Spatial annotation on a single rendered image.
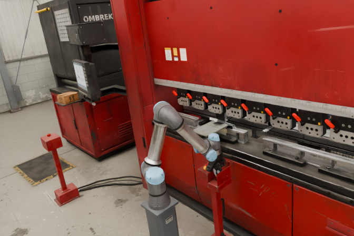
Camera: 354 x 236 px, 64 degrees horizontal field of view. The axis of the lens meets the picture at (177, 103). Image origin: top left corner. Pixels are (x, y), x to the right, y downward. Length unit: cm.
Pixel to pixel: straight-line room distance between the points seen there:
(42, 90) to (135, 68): 620
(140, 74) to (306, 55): 162
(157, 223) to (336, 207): 109
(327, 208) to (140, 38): 208
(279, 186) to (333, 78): 83
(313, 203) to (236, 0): 142
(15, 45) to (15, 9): 91
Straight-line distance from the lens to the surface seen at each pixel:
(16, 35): 863
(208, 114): 289
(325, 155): 206
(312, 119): 197
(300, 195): 212
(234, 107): 228
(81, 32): 278
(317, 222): 217
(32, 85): 876
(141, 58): 288
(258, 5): 200
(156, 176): 181
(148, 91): 296
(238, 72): 216
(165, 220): 195
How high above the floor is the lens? 193
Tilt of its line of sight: 17 degrees down
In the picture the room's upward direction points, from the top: 7 degrees counter-clockwise
